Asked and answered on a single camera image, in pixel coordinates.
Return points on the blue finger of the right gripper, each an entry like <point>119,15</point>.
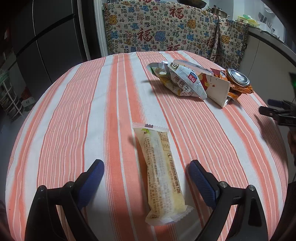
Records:
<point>278,104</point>
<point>269,112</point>

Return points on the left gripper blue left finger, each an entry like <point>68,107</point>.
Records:
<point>43,222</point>

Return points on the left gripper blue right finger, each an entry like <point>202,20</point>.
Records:
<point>249,221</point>

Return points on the orange snack bag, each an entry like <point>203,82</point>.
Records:
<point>235,90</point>

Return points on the beige long snack wrapper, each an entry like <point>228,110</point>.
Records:
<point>164,191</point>

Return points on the white red paper carton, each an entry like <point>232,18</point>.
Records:
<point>216,88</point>

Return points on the white milk candy bag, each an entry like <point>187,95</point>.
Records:
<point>180,80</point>

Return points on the metal cooking pot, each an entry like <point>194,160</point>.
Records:
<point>218,11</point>

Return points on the pink white striped tablecloth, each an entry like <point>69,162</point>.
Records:
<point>88,113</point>

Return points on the patterned chinese character cloth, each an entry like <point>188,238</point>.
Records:
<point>136,26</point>

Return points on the dark refrigerator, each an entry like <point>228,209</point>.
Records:
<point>47,42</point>

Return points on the white wire storage rack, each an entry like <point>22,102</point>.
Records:
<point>10,101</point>

